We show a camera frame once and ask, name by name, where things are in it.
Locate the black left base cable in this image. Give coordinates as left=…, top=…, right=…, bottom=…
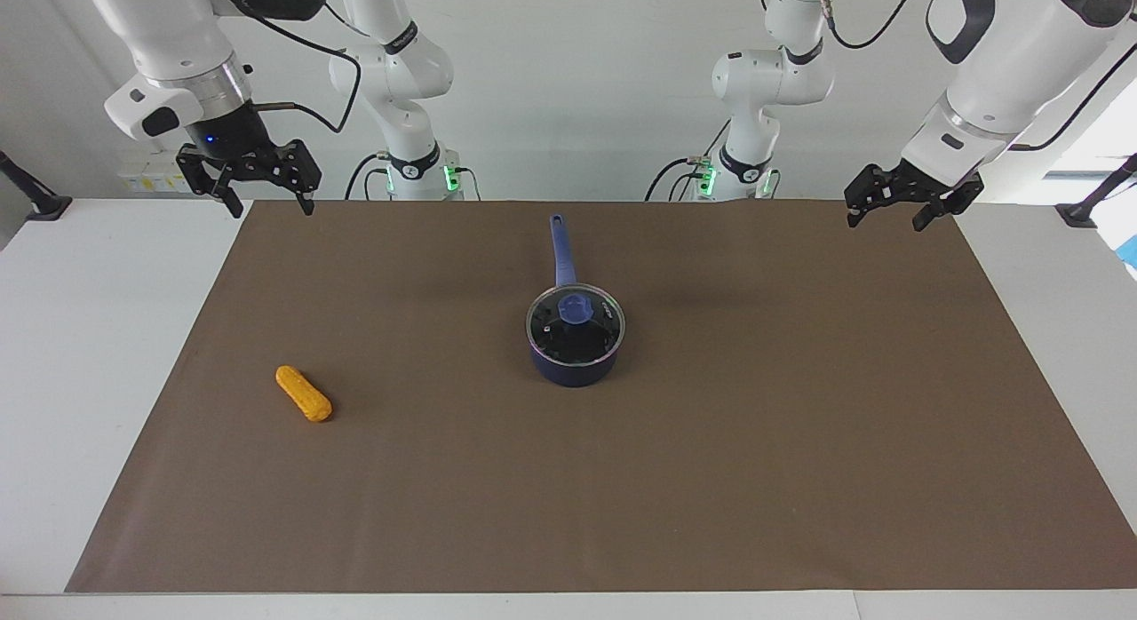
left=644, top=118, right=783, bottom=203

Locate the white wall socket box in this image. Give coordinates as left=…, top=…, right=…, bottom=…
left=118, top=150, right=204, bottom=195

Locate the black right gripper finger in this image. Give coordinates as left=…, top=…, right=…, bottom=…
left=175, top=145, right=246, bottom=220
left=271, top=139, right=322, bottom=218

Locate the orange toy corn cob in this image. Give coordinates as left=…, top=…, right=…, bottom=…
left=274, top=364, right=334, bottom=424

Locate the glass lid with blue knob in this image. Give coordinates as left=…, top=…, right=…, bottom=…
left=525, top=282, right=626, bottom=370

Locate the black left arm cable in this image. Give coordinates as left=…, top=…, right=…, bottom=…
left=815, top=0, right=1137, bottom=152

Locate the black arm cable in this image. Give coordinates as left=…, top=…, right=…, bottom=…
left=227, top=0, right=374, bottom=134
left=815, top=0, right=1137, bottom=152

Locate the black base cable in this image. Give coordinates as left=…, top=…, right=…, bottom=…
left=344, top=152, right=482, bottom=202
left=644, top=118, right=783, bottom=203

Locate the black clamp stand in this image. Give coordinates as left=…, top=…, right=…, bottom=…
left=0, top=149, right=74, bottom=222
left=1054, top=154, right=1137, bottom=229

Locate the black right base cable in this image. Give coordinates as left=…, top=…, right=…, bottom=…
left=344, top=152, right=482, bottom=202

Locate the brown table mat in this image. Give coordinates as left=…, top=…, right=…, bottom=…
left=64, top=200, right=1137, bottom=594

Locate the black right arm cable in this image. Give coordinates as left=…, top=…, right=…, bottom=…
left=227, top=0, right=374, bottom=134

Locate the blue pot with long handle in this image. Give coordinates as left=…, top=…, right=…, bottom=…
left=524, top=213, right=627, bottom=389

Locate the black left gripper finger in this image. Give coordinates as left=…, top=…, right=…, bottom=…
left=844, top=164, right=891, bottom=229
left=912, top=192, right=960, bottom=233

